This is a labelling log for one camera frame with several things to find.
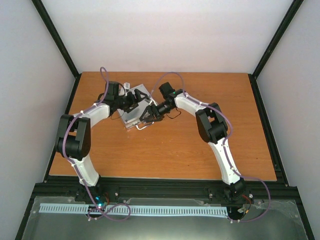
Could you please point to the black aluminium frame rail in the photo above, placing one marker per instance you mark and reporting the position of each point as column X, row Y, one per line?
column 119, row 189

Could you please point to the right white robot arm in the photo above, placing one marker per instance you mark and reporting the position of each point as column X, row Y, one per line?
column 213, row 130

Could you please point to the light blue cable duct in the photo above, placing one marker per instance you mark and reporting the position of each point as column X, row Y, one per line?
column 136, row 210

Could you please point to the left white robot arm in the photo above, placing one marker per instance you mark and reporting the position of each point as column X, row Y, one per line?
column 73, row 138

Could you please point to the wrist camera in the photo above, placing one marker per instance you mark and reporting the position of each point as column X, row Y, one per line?
column 124, row 88
column 167, row 88

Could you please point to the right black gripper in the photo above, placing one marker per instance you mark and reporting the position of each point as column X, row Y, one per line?
column 150, row 108

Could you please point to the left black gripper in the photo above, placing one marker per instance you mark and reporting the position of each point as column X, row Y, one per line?
column 133, row 106

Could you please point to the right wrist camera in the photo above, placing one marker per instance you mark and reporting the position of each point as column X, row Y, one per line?
column 167, row 88

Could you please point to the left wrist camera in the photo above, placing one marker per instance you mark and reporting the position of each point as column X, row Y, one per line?
column 124, row 88

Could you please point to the aluminium poker case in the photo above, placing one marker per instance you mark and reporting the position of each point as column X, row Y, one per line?
column 132, row 119

